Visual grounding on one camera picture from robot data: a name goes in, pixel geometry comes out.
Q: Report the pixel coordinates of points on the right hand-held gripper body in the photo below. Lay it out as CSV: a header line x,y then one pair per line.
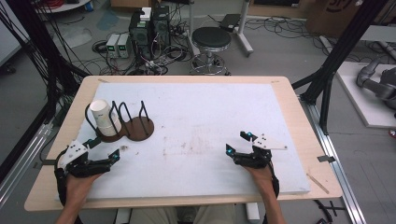
x,y
257,157

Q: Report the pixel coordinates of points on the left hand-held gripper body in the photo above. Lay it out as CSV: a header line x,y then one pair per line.
x,y
74,155

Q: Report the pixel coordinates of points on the stack of white cups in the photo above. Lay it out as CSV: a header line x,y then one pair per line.
x,y
110,130

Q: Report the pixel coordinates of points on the white paper cup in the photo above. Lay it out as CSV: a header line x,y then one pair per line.
x,y
101,112

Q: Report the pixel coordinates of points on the person's right hand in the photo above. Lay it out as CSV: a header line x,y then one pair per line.
x,y
264,180

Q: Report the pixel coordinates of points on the person's left hand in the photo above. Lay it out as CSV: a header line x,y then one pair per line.
x,y
76,189

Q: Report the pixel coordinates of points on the black tape piece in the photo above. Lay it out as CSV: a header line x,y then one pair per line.
x,y
326,159
46,162

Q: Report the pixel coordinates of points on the white foam mat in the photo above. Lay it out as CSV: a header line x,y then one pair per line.
x,y
199,124

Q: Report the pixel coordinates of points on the thin wooden stick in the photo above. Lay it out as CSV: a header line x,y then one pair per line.
x,y
317,183

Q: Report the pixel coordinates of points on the grey power supply unit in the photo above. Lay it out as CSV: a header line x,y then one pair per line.
x,y
124,46
112,46

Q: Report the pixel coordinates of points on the black round stool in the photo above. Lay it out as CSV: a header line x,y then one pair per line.
x,y
211,38

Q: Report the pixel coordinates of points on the black flat device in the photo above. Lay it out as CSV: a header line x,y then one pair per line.
x,y
230,22

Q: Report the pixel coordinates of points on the black computer tower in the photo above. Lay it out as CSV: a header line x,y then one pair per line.
x,y
140,35
161,26

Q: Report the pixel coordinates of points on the white platform board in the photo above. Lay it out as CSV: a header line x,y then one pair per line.
x,y
361,102

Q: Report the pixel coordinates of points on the blue tape roll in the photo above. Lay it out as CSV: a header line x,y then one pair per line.
x,y
89,6

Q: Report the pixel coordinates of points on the small white box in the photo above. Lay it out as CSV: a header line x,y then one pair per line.
x,y
145,14

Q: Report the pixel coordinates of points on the cardboard box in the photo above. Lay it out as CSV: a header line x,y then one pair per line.
x,y
339,15

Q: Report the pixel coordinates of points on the aluminium rail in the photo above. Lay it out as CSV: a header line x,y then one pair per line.
x,y
21,168
337,174

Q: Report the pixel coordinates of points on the black metal frame post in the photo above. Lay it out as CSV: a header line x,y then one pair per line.
x,y
339,53
43,53

